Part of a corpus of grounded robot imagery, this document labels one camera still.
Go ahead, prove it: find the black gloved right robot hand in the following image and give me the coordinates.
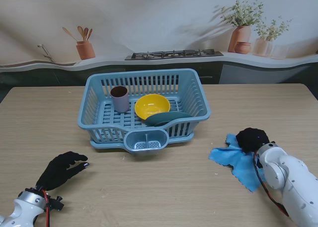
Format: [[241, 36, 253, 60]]
[[235, 127, 270, 153]]

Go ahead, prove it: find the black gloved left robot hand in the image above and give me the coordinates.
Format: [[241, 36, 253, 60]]
[[36, 151, 90, 192]]

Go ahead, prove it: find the blue microfibre cloth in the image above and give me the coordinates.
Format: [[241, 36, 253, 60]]
[[208, 134, 264, 193]]

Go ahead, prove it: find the teal plate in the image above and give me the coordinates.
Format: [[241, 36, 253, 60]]
[[145, 112, 193, 128]]

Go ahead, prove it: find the lilac plastic cup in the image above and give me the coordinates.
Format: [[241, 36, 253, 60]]
[[110, 86, 130, 113]]

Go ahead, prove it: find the yellow bowl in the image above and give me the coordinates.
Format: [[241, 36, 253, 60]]
[[134, 93, 171, 122]]

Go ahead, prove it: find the light blue dish rack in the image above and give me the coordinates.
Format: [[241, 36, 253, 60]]
[[89, 132, 194, 151]]

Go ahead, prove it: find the blue plastic dish rack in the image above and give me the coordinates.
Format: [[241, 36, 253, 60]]
[[78, 68, 211, 155]]

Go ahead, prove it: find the blue cutlery holder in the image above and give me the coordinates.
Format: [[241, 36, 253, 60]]
[[124, 129, 169, 155]]

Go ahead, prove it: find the printed kitchen backdrop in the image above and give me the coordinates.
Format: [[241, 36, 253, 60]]
[[0, 0, 318, 88]]

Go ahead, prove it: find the red and black left arm cable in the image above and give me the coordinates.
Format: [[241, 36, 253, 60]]
[[41, 189, 50, 227]]

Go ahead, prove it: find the red and black arm cable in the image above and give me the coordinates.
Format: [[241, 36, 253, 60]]
[[41, 189, 50, 227], [252, 151, 290, 217]]

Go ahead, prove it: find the red and black right arm cable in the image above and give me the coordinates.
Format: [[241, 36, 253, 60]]
[[252, 151, 290, 217]]

